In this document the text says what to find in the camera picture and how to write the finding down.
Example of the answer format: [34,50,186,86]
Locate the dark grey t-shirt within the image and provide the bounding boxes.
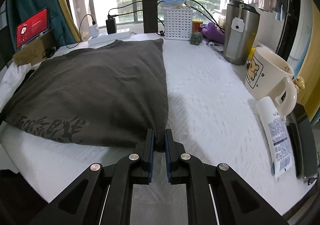
[1,39,168,152]

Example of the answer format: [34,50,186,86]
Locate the white lotion tube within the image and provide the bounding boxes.
[257,96,293,178]

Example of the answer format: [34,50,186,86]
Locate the black smartphone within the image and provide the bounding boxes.
[287,109,318,185]

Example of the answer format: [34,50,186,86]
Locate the cream bear mug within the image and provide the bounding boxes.
[245,47,305,120]

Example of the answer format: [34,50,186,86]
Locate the yellow curtain right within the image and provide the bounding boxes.
[297,0,320,125]

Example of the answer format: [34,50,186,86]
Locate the white folded garment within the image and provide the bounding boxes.
[0,62,33,111]

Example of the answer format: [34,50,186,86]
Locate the small green figurine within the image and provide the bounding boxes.
[189,32,203,45]

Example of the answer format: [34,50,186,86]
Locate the brown cardboard box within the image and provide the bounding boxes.
[13,32,55,66]

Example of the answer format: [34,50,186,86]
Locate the purple plush toy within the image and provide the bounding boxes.
[201,22,225,44]

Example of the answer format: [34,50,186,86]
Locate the white power strip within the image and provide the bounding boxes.
[88,28,131,46]

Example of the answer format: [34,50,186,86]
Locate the white charger plug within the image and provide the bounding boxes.
[89,20,99,38]

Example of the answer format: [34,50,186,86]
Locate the red yellow jar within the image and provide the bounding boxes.
[192,20,203,33]

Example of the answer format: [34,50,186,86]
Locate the black charger plug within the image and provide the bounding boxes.
[106,15,117,34]

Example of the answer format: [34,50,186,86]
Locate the stainless steel tumbler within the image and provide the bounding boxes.
[223,0,260,66]

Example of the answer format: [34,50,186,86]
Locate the white perforated basket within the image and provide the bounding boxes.
[162,8,193,40]

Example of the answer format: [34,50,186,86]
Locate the red screen tablet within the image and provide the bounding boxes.
[16,8,50,49]

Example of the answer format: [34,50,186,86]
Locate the balcony railing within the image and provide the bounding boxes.
[88,0,241,28]

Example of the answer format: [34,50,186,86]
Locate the blue cloth in basket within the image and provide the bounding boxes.
[160,0,185,8]

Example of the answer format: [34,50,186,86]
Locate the black coiled cable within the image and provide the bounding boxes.
[42,46,57,60]

